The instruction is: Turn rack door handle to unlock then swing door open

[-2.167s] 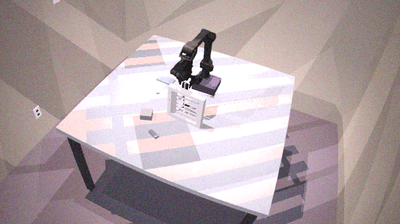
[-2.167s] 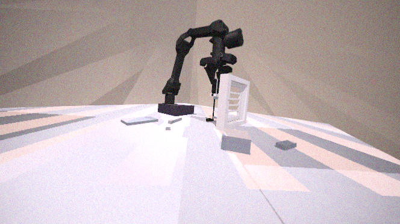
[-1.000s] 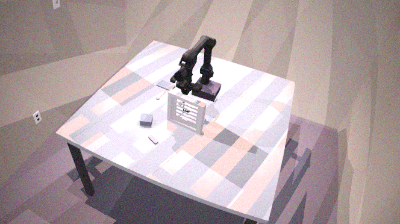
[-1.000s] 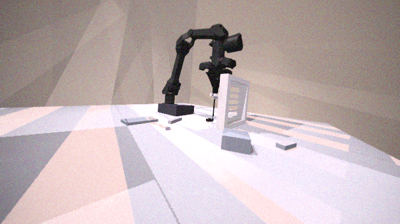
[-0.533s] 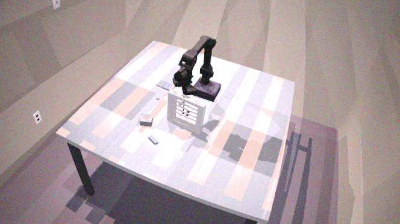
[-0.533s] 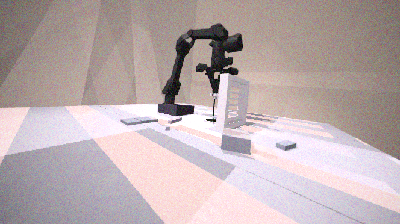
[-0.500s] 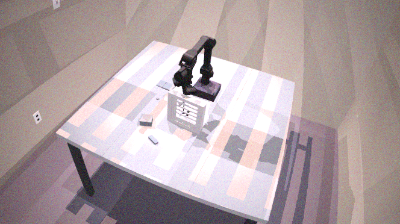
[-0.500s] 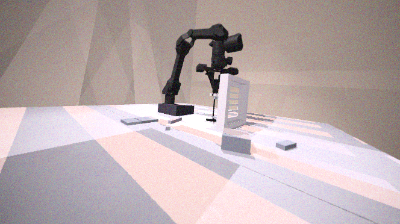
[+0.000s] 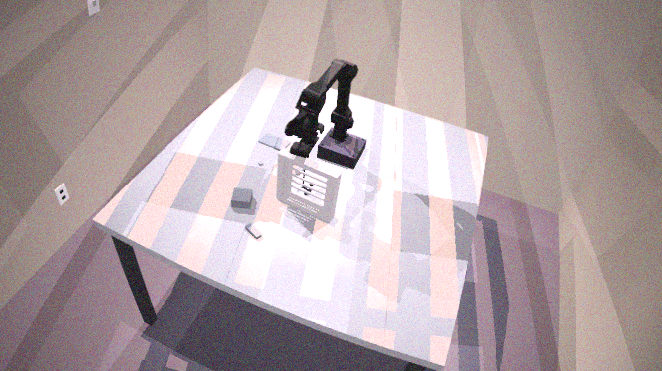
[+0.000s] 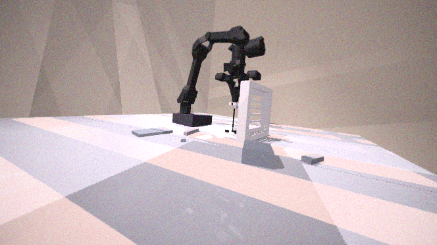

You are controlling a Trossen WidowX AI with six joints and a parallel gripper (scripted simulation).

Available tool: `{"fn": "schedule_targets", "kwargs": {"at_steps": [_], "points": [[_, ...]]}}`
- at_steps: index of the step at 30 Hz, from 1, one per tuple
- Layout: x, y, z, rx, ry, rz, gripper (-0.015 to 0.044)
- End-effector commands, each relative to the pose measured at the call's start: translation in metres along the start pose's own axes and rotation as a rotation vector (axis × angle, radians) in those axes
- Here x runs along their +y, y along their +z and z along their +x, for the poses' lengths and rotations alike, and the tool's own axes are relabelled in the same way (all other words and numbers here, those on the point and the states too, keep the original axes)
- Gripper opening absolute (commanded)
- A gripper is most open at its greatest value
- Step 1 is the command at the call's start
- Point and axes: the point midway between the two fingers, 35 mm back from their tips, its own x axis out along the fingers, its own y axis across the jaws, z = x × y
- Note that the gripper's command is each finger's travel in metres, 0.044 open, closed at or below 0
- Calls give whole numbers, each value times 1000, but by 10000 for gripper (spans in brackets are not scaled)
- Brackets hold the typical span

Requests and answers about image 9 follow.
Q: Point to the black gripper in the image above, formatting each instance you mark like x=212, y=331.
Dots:
x=308, y=140

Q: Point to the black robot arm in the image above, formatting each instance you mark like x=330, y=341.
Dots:
x=314, y=95

